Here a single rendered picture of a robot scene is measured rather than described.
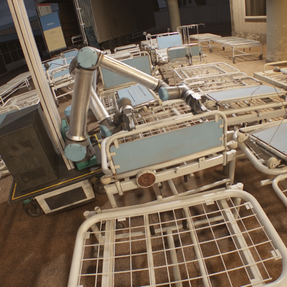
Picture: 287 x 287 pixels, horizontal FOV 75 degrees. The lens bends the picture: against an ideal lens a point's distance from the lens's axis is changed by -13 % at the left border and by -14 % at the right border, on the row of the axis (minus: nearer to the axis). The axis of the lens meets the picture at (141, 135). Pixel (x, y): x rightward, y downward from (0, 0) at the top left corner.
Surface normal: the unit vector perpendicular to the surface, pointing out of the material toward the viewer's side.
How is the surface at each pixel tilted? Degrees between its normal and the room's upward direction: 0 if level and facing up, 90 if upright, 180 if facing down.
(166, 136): 90
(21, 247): 0
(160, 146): 90
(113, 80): 90
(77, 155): 95
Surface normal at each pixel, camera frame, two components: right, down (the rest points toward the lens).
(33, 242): -0.18, -0.86
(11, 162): 0.34, 0.41
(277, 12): -0.62, 0.48
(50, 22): 0.11, 0.46
